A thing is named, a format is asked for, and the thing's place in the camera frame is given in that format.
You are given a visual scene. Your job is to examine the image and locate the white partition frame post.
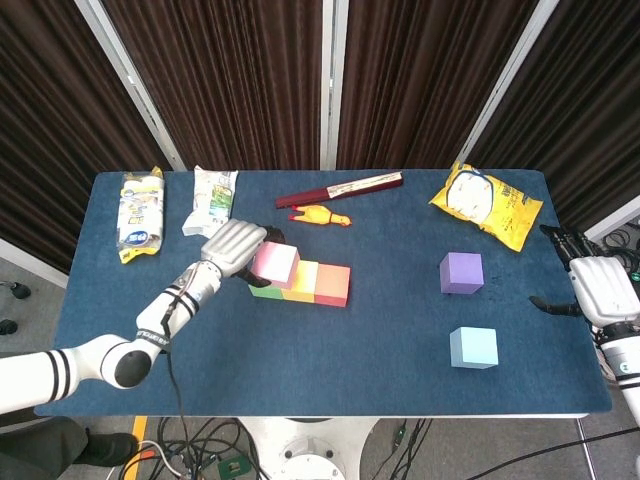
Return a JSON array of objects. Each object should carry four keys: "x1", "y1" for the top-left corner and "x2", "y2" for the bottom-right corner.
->
[
  {"x1": 457, "y1": 0, "x2": 560, "y2": 162},
  {"x1": 74, "y1": 0, "x2": 187, "y2": 172},
  {"x1": 319, "y1": 0, "x2": 349, "y2": 170}
]

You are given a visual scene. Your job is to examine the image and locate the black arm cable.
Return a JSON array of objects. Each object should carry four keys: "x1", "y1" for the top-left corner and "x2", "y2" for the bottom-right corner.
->
[
  {"x1": 464, "y1": 425, "x2": 640, "y2": 480},
  {"x1": 159, "y1": 294, "x2": 194, "y2": 451}
]

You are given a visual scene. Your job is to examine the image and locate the brown pleated curtain panel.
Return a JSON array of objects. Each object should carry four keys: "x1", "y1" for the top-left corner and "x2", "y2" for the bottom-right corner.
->
[
  {"x1": 469, "y1": 0, "x2": 640, "y2": 246},
  {"x1": 102, "y1": 0, "x2": 326, "y2": 171},
  {"x1": 0, "y1": 0, "x2": 169, "y2": 275},
  {"x1": 337, "y1": 0, "x2": 540, "y2": 171}
]

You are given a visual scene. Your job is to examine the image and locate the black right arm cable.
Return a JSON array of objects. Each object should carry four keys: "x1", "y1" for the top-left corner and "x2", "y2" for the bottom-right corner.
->
[{"x1": 464, "y1": 425, "x2": 640, "y2": 480}]

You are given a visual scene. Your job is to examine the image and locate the coiled black floor cables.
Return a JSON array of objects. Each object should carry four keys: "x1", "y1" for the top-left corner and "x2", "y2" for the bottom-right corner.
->
[{"x1": 602, "y1": 219, "x2": 640, "y2": 281}]

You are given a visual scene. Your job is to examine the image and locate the yellow block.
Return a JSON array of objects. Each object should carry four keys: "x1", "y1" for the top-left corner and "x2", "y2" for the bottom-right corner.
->
[{"x1": 282, "y1": 259, "x2": 320, "y2": 303}]

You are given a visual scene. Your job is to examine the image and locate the yellow rubber chicken toy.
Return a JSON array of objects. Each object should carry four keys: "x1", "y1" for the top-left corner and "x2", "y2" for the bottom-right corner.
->
[{"x1": 288, "y1": 204, "x2": 353, "y2": 230}]

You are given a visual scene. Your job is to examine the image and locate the red block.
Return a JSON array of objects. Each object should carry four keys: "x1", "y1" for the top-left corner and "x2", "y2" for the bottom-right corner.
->
[{"x1": 313, "y1": 263, "x2": 352, "y2": 308}]

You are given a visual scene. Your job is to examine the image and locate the dark red folded fan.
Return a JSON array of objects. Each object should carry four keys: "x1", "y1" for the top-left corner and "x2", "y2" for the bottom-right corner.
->
[{"x1": 275, "y1": 171, "x2": 404, "y2": 210}]

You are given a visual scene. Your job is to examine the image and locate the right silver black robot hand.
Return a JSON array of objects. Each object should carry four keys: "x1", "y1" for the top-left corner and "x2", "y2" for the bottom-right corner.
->
[{"x1": 528, "y1": 224, "x2": 640, "y2": 331}]

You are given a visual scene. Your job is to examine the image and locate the blue felt table cloth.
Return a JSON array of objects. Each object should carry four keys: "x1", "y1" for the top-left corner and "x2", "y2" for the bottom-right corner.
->
[{"x1": 34, "y1": 169, "x2": 614, "y2": 419}]

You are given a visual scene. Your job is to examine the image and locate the purple cube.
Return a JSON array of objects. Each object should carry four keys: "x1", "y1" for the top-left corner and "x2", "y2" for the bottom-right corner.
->
[{"x1": 439, "y1": 252, "x2": 486, "y2": 296}]

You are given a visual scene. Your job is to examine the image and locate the white table frame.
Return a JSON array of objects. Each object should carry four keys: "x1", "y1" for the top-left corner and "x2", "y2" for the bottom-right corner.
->
[{"x1": 134, "y1": 414, "x2": 587, "y2": 421}]

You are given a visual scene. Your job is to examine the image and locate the light blue cube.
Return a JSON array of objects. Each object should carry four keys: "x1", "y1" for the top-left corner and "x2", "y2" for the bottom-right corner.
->
[{"x1": 449, "y1": 326, "x2": 499, "y2": 371}]

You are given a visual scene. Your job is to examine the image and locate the black shoe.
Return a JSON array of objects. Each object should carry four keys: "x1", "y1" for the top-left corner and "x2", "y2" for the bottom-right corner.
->
[{"x1": 74, "y1": 432, "x2": 139, "y2": 469}]

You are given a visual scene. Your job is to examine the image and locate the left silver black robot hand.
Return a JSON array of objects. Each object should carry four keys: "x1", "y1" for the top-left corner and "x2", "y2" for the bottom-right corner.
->
[{"x1": 200, "y1": 218, "x2": 287, "y2": 289}]

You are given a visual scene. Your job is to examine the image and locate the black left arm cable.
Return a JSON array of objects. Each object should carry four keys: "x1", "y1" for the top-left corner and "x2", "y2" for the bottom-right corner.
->
[{"x1": 159, "y1": 294, "x2": 194, "y2": 451}]

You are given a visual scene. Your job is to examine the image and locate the tangled floor cable bundle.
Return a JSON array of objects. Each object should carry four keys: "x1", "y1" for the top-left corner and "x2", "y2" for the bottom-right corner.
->
[{"x1": 119, "y1": 417, "x2": 271, "y2": 480}]

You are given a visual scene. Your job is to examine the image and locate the green block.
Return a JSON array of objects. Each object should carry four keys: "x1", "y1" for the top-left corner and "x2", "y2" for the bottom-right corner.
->
[{"x1": 248, "y1": 282, "x2": 286, "y2": 301}]

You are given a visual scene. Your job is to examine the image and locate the white partition floor rail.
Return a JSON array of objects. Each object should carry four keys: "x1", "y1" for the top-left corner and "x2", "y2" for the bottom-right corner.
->
[
  {"x1": 0, "y1": 237, "x2": 70, "y2": 290},
  {"x1": 582, "y1": 199, "x2": 640, "y2": 241}
]

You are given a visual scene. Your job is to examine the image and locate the white green snack package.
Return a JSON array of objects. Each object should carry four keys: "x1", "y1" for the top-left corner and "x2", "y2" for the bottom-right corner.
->
[{"x1": 180, "y1": 165, "x2": 239, "y2": 240}]

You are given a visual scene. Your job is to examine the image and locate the pink block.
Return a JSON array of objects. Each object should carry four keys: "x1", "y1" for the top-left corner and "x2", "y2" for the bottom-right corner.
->
[{"x1": 249, "y1": 241, "x2": 301, "y2": 290}]

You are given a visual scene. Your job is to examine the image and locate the green circuit board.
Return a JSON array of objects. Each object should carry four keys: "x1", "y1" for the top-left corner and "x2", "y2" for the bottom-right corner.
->
[{"x1": 217, "y1": 457, "x2": 249, "y2": 479}]

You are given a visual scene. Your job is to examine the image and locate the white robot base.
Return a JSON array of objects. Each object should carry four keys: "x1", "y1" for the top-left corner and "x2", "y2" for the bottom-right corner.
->
[{"x1": 234, "y1": 417, "x2": 379, "y2": 480}]

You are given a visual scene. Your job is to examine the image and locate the yellow white snack bag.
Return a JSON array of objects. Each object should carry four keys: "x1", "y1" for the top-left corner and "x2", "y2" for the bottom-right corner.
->
[{"x1": 115, "y1": 166, "x2": 166, "y2": 265}]

